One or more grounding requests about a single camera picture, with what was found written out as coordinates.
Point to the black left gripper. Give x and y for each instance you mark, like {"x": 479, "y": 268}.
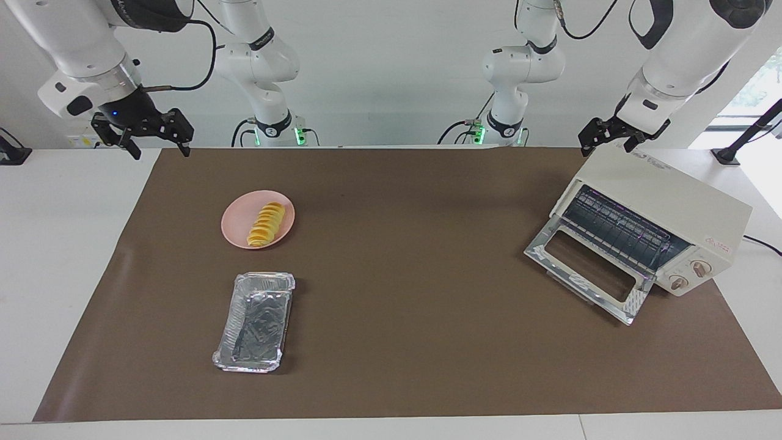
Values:
{"x": 605, "y": 128}

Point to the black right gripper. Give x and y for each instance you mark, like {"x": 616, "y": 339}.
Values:
{"x": 137, "y": 116}

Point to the yellow sliced bread loaf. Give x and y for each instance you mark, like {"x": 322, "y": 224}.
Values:
{"x": 267, "y": 223}

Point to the aluminium foil tray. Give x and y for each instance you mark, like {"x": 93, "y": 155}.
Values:
{"x": 256, "y": 324}

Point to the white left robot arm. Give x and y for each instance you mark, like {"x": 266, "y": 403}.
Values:
{"x": 690, "y": 55}

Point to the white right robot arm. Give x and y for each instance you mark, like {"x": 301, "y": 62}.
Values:
{"x": 79, "y": 43}

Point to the cream toaster oven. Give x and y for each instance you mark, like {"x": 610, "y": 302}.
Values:
{"x": 666, "y": 195}

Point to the glass oven door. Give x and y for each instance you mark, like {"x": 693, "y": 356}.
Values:
{"x": 550, "y": 244}

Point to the cream oven knob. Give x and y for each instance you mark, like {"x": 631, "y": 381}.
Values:
{"x": 701, "y": 267}
{"x": 678, "y": 282}

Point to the pink round plate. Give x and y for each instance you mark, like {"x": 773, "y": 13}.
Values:
{"x": 235, "y": 223}

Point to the black table clamp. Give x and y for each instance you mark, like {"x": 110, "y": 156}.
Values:
{"x": 12, "y": 153}

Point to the brown table mat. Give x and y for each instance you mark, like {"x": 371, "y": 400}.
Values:
{"x": 391, "y": 366}

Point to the white wall socket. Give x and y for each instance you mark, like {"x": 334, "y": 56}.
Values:
{"x": 79, "y": 142}

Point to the black camera stand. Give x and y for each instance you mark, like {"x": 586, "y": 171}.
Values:
{"x": 748, "y": 135}

